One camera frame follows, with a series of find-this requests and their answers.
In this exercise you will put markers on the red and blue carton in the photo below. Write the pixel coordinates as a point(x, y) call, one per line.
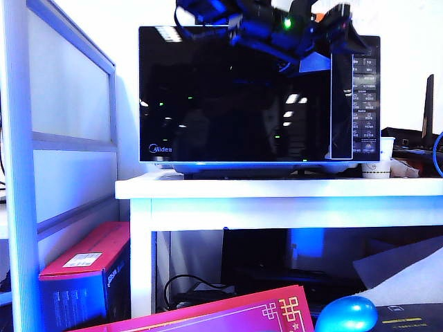
point(79, 249)

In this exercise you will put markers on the shiny blue egg-shaped object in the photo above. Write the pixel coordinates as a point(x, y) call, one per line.
point(346, 313)

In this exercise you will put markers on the black router with antennas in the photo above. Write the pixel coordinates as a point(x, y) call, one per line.
point(392, 134)

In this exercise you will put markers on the black Midea microwave oven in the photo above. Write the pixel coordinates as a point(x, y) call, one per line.
point(367, 103)

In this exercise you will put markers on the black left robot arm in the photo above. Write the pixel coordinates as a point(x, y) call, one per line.
point(259, 27)

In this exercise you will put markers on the white framed office partition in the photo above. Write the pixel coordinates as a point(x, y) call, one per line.
point(20, 173)

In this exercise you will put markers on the white table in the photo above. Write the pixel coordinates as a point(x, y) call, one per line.
point(277, 211)

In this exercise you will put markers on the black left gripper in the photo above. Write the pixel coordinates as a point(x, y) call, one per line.
point(315, 34)

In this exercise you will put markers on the plain white plastic cup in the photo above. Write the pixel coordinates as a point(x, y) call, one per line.
point(387, 148)

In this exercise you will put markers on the black box yellow label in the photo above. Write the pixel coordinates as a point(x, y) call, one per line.
point(415, 318)

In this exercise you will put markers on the red gift box gold pattern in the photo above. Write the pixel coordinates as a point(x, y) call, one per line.
point(225, 314)

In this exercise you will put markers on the printed white paper cup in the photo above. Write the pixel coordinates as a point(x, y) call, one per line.
point(376, 171)

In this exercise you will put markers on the white foam sheet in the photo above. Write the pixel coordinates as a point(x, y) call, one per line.
point(398, 269)

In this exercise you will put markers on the black flat panel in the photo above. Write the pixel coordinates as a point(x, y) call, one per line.
point(252, 249)

